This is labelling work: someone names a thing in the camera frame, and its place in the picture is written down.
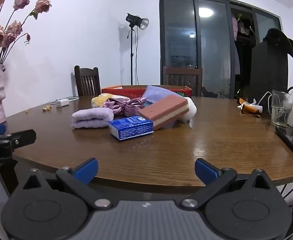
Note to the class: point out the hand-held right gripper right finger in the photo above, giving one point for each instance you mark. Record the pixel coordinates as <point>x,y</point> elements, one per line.
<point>206,171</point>

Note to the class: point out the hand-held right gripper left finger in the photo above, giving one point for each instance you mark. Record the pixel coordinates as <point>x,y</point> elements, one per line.
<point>85,170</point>

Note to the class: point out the purple towel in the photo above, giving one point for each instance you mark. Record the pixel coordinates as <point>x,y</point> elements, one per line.
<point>91,117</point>

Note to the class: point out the blue tissue pack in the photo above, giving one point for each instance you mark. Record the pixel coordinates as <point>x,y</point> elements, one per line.
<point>131,128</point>

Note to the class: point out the white roll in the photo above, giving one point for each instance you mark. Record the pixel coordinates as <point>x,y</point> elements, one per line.
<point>191,110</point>

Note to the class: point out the yellow plush sponge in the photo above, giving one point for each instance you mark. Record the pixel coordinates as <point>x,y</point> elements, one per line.
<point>97,101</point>

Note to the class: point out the pink layered sponge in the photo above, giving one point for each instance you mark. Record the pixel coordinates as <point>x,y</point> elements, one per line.
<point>164,110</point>

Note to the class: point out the purple satin cloth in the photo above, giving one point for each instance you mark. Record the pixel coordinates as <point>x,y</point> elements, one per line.
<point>126,106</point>

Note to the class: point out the red cardboard box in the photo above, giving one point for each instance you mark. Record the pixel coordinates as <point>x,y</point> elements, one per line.
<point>116,91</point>

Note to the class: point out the purple sponge cloth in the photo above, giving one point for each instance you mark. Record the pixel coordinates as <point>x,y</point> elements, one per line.
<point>156,92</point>

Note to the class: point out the dried flower petals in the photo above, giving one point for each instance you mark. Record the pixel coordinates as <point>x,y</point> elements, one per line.
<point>46,108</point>

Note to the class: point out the dark wooden chair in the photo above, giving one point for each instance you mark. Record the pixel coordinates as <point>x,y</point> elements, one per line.
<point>182,78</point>
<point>86,80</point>

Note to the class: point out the black tripod legs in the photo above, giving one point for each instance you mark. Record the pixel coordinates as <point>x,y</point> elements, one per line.
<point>292,193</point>

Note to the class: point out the clear glass cup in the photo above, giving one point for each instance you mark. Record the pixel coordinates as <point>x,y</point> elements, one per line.
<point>281,115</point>

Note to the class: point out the black computer monitor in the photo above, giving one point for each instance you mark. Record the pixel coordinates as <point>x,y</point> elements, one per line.
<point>266,75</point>

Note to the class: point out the sliding glass door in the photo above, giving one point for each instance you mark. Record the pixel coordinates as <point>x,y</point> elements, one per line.
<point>211,42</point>

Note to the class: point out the hanging clothes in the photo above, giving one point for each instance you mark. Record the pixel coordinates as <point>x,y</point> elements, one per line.
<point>239,27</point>

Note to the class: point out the black garment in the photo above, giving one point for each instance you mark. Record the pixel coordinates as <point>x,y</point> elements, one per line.
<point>276,36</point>

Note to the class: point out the studio light on stand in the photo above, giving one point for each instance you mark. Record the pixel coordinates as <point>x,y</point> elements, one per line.
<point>136,21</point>

